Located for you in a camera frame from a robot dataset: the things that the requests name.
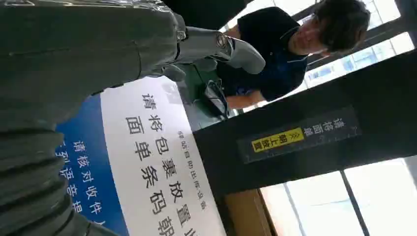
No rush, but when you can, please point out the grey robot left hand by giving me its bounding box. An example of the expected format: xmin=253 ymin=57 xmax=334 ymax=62
xmin=0 ymin=0 xmax=267 ymax=135

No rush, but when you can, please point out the white and blue printed sign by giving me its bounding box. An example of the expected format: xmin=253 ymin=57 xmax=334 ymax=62
xmin=55 ymin=76 xmax=228 ymax=236

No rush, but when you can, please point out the ribbed grey left arm sleeve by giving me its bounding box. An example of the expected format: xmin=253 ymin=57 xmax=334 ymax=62
xmin=0 ymin=125 xmax=121 ymax=236

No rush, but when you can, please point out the person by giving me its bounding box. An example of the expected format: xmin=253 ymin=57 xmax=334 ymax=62
xmin=215 ymin=0 xmax=372 ymax=110

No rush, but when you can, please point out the black label with yellow sticker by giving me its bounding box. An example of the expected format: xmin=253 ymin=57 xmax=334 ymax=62
xmin=237 ymin=106 xmax=362 ymax=165

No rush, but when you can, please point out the brown cardboard box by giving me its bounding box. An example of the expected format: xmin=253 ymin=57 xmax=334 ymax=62
xmin=224 ymin=189 xmax=278 ymax=236

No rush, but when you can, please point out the black handheld device with cable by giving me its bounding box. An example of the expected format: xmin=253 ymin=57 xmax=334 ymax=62
xmin=202 ymin=79 xmax=230 ymax=120

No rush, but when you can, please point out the black scanner frame beam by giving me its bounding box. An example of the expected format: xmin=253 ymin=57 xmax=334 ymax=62
xmin=193 ymin=49 xmax=417 ymax=197

